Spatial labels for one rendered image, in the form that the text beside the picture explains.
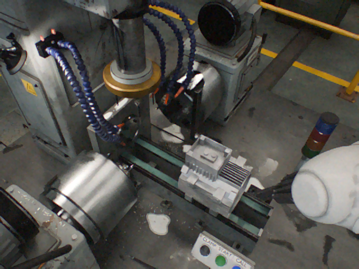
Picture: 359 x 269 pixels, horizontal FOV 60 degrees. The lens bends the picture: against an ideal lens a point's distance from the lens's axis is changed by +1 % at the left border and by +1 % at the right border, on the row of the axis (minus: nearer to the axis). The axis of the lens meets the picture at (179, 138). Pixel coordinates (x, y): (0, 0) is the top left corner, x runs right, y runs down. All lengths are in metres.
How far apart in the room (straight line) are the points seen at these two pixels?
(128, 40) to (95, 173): 0.39
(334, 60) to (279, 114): 2.14
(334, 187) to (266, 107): 1.25
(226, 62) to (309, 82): 2.08
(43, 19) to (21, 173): 0.76
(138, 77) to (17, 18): 0.34
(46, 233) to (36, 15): 0.56
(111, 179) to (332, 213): 0.64
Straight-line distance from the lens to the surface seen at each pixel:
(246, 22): 1.41
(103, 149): 1.17
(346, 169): 0.53
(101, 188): 0.95
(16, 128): 2.26
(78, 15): 1.03
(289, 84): 3.26
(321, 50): 3.88
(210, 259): 0.94
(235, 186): 1.01
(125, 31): 0.87
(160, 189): 1.25
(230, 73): 1.35
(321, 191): 0.51
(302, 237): 1.34
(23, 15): 0.92
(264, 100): 1.76
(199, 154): 1.04
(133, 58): 0.91
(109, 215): 0.97
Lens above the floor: 1.94
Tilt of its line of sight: 50 degrees down
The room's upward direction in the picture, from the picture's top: 3 degrees clockwise
